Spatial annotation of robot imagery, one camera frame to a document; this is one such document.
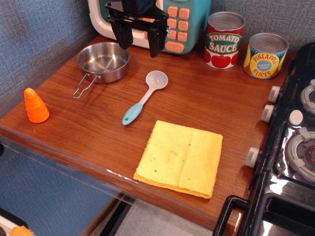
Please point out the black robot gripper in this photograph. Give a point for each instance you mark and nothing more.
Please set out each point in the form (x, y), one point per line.
(125, 15)

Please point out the yellow towel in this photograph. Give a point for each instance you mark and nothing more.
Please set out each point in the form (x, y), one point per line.
(181, 158)

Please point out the orange cloth at corner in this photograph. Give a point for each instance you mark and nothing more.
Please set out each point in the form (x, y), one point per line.
(21, 231)

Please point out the small steel pan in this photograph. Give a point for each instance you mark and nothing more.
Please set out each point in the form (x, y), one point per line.
(102, 63)

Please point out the teal toy microwave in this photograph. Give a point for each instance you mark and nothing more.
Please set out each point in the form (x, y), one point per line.
(187, 21)

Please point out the tomato sauce can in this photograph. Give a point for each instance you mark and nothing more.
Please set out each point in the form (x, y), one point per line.
(223, 40)

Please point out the pineapple slices can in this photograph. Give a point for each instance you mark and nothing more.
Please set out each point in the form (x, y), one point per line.
(265, 55)

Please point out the orange toy carrot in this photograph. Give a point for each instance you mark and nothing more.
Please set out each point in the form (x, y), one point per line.
(36, 109)

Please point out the white upper stove knob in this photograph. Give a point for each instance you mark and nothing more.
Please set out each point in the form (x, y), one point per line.
(274, 93)

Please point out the white stove knob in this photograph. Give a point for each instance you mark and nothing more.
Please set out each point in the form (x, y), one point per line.
(267, 113)
(274, 93)
(252, 157)

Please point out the white middle stove knob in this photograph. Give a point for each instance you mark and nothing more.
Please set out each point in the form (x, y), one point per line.
(267, 113)

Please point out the white lower stove knob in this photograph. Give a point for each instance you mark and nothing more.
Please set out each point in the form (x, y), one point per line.
(252, 157)

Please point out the black toy stove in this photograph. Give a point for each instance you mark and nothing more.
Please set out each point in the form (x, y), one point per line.
(282, 188)

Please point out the white spoon teal handle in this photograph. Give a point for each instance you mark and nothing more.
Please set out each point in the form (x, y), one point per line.
(155, 80)

